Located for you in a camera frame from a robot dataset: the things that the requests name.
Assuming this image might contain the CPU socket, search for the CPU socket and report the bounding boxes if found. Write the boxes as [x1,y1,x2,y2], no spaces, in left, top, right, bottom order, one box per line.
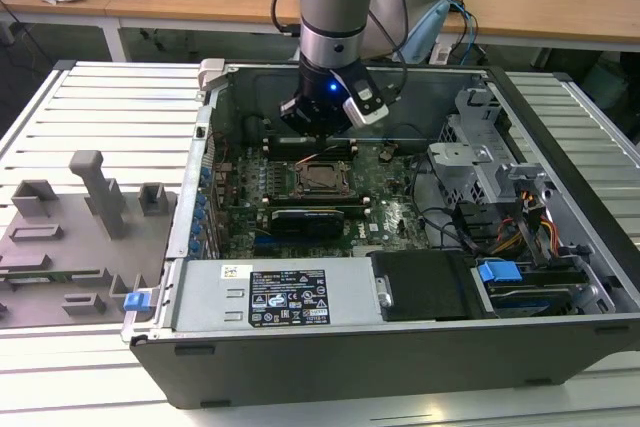
[287,159,359,198]

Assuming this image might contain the silver metal drive cage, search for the silver metal drive cage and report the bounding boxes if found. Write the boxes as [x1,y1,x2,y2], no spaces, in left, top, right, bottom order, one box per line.
[427,86,556,208]

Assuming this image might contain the blue disk carrier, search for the blue disk carrier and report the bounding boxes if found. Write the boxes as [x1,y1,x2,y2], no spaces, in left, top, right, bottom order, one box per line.
[477,259,522,301]

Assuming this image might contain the yellow orange wire bundle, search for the yellow orange wire bundle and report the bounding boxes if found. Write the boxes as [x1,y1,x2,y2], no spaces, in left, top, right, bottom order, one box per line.
[492,186,564,256]

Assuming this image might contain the black hard disk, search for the black hard disk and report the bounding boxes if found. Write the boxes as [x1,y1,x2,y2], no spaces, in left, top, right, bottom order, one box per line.
[482,266,591,319]

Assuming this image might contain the blue cable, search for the blue cable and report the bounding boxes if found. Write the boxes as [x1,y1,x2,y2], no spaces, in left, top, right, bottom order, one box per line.
[446,0,480,66]

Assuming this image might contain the grey power supply unit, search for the grey power supply unit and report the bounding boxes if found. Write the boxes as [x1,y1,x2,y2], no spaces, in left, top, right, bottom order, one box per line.
[172,256,386,333]

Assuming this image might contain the black plastic shroud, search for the black plastic shroud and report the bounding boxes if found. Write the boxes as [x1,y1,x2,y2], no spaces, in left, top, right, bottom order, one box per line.
[369,249,489,323]

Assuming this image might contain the green motherboard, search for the green motherboard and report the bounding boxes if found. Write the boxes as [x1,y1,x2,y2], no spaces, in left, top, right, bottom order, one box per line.
[212,139,434,261]

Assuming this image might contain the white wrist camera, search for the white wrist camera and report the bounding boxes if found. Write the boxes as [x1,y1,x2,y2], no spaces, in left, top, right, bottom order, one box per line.
[342,77,391,127]

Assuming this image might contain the grey parts rack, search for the grey parts rack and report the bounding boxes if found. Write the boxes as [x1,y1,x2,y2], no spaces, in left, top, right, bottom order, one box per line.
[0,149,179,331]

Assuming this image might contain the black wire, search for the black wire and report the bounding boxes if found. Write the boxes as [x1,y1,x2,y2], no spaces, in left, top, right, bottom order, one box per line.
[414,161,484,253]

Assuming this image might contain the green RAM stick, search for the green RAM stick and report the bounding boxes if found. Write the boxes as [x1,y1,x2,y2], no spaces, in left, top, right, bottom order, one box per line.
[0,269,101,281]

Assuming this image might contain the black rating label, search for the black rating label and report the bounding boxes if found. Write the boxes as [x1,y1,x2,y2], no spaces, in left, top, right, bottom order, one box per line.
[248,269,331,327]

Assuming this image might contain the black graphics card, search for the black graphics card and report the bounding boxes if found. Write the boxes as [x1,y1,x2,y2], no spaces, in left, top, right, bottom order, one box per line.
[269,205,347,242]

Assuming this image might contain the black grey PC case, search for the black grey PC case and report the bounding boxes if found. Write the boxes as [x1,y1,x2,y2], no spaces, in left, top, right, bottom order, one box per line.
[121,57,640,411]

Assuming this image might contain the silver topped CPU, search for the silver topped CPU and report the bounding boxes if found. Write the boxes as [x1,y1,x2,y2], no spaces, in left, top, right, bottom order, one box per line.
[305,166,337,189]

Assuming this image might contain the blue case latch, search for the blue case latch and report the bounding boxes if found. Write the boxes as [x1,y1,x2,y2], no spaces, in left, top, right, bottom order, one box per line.
[122,290,151,313]

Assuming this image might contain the metal socket cover frame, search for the metal socket cover frame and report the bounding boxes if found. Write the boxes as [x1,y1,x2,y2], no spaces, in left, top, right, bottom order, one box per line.
[295,162,352,196]

